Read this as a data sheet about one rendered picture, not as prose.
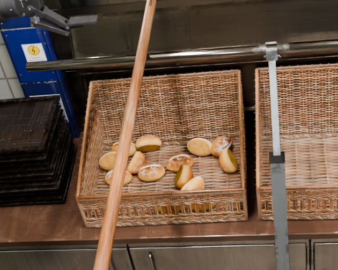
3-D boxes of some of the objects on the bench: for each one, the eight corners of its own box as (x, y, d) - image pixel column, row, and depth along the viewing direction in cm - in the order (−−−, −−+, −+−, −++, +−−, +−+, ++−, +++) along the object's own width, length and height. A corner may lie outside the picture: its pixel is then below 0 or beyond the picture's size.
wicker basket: (257, 124, 245) (252, 65, 227) (413, 118, 235) (421, 55, 217) (256, 223, 210) (251, 162, 191) (440, 220, 199) (452, 156, 181)
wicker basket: (104, 134, 254) (87, 79, 236) (247, 125, 246) (242, 66, 228) (83, 230, 218) (62, 173, 200) (250, 223, 210) (244, 162, 192)
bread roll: (146, 163, 239) (152, 152, 235) (137, 181, 232) (142, 171, 228) (132, 156, 239) (138, 145, 235) (123, 174, 232) (129, 163, 227)
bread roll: (162, 150, 241) (161, 142, 236) (137, 154, 242) (134, 145, 236) (161, 138, 244) (159, 129, 238) (136, 142, 245) (133, 133, 239)
